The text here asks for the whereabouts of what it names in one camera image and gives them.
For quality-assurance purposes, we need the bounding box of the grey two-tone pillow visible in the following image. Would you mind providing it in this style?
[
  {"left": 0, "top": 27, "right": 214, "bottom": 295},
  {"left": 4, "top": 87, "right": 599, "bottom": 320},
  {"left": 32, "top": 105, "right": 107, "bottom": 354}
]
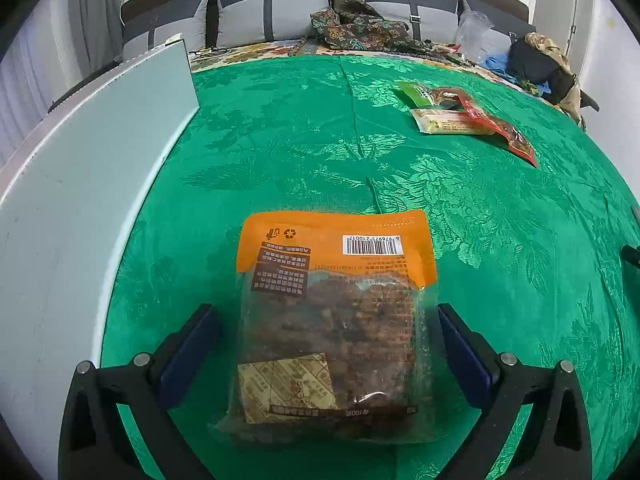
[
  {"left": 121, "top": 0, "right": 213, "bottom": 61},
  {"left": 460, "top": 0, "right": 523, "bottom": 61},
  {"left": 215, "top": 0, "right": 333, "bottom": 46},
  {"left": 347, "top": 0, "right": 461, "bottom": 43}
]

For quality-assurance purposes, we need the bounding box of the orange snack packet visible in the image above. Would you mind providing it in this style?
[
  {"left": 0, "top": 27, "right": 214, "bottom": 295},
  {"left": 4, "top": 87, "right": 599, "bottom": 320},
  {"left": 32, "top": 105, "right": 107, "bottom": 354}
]
[{"left": 207, "top": 210, "right": 441, "bottom": 448}]

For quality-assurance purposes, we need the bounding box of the green patterned bedspread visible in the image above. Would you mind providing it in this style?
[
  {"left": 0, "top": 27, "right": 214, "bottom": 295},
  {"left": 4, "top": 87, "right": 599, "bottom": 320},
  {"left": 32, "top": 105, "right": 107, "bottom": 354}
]
[{"left": 100, "top": 55, "right": 640, "bottom": 480}]

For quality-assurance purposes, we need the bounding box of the floral bed sheet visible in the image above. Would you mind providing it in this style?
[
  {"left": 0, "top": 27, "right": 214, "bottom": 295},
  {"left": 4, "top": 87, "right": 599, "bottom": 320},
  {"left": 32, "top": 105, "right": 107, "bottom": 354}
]
[{"left": 190, "top": 37, "right": 453, "bottom": 68}]

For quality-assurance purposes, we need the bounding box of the black bag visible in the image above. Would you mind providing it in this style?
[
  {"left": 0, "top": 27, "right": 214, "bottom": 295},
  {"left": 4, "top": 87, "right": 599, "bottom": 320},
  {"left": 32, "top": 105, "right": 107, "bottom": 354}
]
[{"left": 507, "top": 37, "right": 576, "bottom": 103}]

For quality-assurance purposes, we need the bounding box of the clear plastic bag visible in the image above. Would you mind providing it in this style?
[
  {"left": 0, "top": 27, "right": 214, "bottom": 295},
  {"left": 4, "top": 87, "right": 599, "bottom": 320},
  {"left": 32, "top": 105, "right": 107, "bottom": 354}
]
[{"left": 454, "top": 10, "right": 493, "bottom": 63}]

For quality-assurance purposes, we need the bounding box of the tan patterned cloth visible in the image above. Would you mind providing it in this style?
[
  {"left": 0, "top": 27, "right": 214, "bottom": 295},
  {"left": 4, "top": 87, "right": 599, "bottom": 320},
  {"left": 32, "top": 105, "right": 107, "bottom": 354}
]
[{"left": 524, "top": 32, "right": 573, "bottom": 76}]

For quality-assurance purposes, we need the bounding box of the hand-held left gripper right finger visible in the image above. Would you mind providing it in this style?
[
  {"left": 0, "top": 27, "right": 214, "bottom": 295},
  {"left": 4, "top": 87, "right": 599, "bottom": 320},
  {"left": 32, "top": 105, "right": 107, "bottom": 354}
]
[{"left": 436, "top": 303, "right": 593, "bottom": 480}]

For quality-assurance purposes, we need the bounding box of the grey curtain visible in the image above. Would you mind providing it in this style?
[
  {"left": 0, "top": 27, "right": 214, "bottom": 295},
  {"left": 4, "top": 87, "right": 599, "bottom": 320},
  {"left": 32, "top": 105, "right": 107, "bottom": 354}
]
[{"left": 75, "top": 0, "right": 121, "bottom": 76}]

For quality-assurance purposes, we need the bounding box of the dark red snack packet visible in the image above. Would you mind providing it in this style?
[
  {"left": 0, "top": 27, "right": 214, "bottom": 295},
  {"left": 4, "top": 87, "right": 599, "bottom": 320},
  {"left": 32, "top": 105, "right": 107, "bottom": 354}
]
[{"left": 430, "top": 87, "right": 468, "bottom": 111}]

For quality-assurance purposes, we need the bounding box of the brown floral cloth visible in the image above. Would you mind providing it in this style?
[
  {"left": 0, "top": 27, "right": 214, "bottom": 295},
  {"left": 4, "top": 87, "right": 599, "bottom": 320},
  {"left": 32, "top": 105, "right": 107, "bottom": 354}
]
[{"left": 310, "top": 0, "right": 436, "bottom": 53}]

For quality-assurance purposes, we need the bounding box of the yellow snack packet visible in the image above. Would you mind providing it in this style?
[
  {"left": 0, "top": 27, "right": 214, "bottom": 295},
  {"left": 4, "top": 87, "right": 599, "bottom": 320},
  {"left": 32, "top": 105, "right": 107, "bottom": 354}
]
[{"left": 410, "top": 107, "right": 493, "bottom": 136}]

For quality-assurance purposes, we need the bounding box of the blue cloth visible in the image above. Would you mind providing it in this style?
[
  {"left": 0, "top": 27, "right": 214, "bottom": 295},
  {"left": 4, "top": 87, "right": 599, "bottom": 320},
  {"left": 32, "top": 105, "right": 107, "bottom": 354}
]
[{"left": 480, "top": 52, "right": 516, "bottom": 81}]

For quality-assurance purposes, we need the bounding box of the white flat board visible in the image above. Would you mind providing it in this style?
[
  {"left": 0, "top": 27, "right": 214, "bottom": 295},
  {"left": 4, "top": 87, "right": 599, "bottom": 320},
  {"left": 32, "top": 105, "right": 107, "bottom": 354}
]
[{"left": 0, "top": 40, "right": 201, "bottom": 480}]

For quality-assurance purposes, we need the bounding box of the green snack packet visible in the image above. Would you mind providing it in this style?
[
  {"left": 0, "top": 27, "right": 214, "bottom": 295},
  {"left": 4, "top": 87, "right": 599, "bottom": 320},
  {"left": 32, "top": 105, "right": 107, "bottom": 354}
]
[{"left": 397, "top": 81, "right": 438, "bottom": 110}]

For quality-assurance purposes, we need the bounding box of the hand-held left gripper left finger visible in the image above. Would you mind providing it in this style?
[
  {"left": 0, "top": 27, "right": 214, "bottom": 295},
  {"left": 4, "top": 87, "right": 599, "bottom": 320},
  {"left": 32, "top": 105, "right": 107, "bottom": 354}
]
[{"left": 59, "top": 303, "right": 223, "bottom": 480}]

